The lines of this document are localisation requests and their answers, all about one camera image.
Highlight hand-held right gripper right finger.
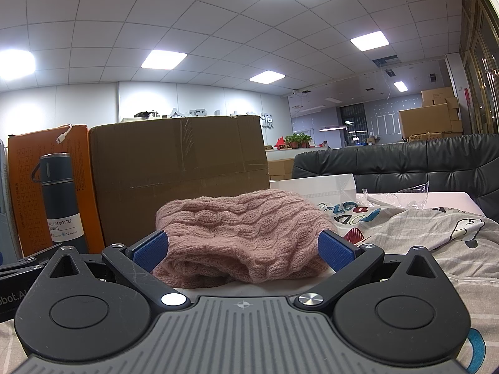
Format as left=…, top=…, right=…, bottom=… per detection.
left=293, top=231, right=447, bottom=314

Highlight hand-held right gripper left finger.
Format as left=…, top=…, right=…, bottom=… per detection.
left=39, top=231, right=191, bottom=311

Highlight white shirt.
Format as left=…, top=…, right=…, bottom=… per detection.
left=173, top=271, right=336, bottom=300

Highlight pink knitted sweater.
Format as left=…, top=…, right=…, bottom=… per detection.
left=152, top=189, right=339, bottom=290

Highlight white paper box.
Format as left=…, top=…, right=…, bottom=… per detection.
left=269, top=174, right=357, bottom=205

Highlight light blue box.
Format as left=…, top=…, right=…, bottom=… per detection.
left=0, top=138, right=21, bottom=266

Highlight printed grey striped sheet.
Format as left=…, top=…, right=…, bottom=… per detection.
left=0, top=193, right=499, bottom=374

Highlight clear plastic bag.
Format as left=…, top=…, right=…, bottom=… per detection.
left=361, top=182, right=429, bottom=211

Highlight large brown cardboard box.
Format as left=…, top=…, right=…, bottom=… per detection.
left=89, top=115, right=271, bottom=250

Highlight low cardboard boxes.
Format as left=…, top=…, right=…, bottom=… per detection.
left=267, top=158, right=295, bottom=181

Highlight black leather sofa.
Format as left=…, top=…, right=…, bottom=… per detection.
left=292, top=133, right=499, bottom=223

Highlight orange box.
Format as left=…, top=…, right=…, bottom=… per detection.
left=8, top=125, right=105, bottom=258

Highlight dark blue vacuum bottle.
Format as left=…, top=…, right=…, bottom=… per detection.
left=31, top=153, right=90, bottom=254

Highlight white reception counter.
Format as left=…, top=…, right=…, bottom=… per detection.
left=265, top=144, right=332, bottom=160

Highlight potted green plant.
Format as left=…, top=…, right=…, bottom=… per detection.
left=284, top=133, right=312, bottom=149

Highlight stack of cardboard boxes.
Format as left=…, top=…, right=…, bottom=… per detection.
left=398, top=87, right=464, bottom=139

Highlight wooden glass door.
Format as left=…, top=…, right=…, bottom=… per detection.
left=460, top=0, right=499, bottom=135

